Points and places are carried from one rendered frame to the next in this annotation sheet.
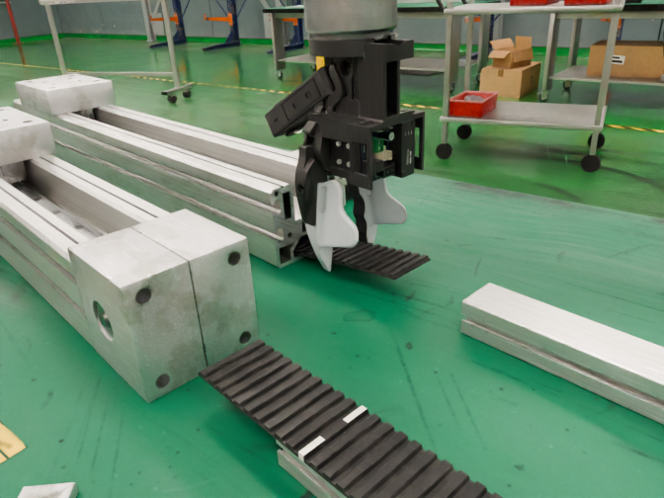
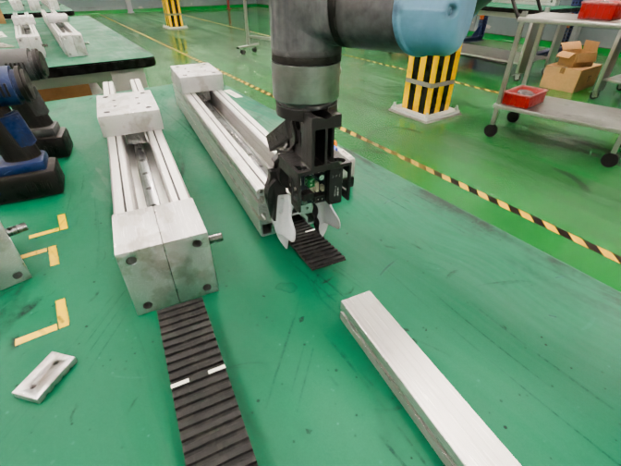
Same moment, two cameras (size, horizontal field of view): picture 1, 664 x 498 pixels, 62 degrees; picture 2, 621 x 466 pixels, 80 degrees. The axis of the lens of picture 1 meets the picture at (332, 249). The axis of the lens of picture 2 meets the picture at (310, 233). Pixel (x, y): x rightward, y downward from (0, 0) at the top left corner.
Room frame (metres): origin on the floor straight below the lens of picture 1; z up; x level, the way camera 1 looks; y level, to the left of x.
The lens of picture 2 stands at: (0.07, -0.15, 1.12)
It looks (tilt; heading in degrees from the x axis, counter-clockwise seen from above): 35 degrees down; 17
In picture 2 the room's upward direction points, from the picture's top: straight up
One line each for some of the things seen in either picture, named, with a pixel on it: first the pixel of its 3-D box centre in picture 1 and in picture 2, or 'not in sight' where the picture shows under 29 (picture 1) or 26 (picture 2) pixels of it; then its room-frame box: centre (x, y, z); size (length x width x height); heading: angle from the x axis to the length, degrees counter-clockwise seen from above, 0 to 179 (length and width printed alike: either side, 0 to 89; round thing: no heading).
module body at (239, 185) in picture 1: (136, 151); (223, 127); (0.83, 0.29, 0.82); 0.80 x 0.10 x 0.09; 42
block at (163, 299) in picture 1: (182, 291); (176, 251); (0.38, 0.12, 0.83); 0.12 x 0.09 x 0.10; 132
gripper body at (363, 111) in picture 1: (360, 110); (309, 153); (0.48, -0.03, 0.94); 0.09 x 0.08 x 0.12; 43
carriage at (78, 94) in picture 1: (66, 100); (197, 82); (1.01, 0.46, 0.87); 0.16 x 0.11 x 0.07; 42
